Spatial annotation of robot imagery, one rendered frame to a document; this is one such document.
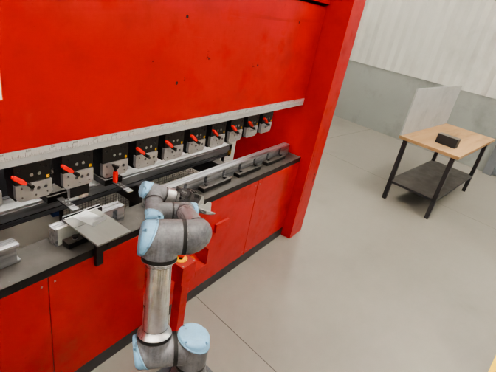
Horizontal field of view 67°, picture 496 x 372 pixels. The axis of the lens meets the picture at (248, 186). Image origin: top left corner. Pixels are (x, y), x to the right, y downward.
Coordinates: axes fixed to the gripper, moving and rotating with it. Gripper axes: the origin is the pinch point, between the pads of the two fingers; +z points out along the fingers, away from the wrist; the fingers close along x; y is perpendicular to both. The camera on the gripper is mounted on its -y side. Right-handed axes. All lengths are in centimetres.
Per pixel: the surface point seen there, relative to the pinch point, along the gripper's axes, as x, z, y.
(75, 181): 26, -56, -10
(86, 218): 29, -45, -27
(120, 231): 15.3, -31.7, -24.5
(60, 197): 51, -55, -26
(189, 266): 12.3, 8.8, -34.8
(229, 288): 77, 90, -77
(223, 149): 119, 59, 23
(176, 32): 40, -34, 73
